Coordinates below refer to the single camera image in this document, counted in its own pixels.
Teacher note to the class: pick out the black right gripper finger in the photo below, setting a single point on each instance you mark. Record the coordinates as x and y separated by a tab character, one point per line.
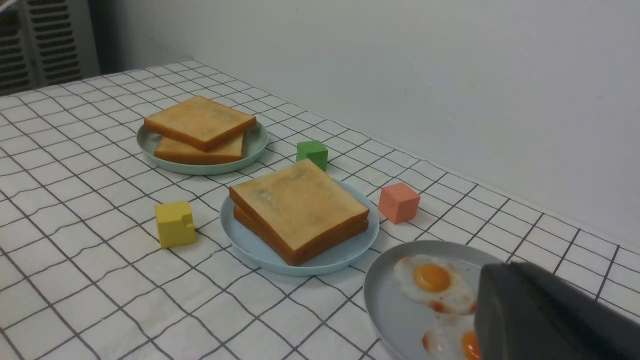
527	313

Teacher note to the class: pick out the toast slice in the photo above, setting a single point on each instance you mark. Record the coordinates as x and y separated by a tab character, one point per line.
181	153
200	123
326	242
298	204

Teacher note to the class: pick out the right fried egg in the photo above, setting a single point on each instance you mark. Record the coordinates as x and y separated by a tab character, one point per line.
452	337

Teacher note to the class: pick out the fried egg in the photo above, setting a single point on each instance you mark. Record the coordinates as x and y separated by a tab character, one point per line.
452	337
435	283

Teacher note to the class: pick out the middle fried egg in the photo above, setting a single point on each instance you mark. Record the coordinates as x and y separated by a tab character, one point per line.
435	283

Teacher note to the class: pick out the grey plate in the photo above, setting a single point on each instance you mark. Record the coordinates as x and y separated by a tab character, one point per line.
399	321

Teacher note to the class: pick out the orange cube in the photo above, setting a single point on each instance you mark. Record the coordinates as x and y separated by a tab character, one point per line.
398	203

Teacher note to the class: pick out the light blue plate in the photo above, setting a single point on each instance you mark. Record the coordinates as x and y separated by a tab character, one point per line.
333	260

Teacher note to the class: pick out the green cube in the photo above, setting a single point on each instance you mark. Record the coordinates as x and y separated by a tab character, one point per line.
313	150

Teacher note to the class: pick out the green plate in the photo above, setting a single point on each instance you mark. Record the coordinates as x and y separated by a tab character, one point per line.
255	142

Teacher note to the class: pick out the yellow cube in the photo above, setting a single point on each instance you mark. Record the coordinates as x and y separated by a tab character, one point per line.
175	224

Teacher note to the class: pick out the white grid tablecloth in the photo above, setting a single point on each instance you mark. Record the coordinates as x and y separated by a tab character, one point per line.
83	276

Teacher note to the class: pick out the grey slatted cabinet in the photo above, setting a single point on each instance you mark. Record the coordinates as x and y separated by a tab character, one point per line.
44	43

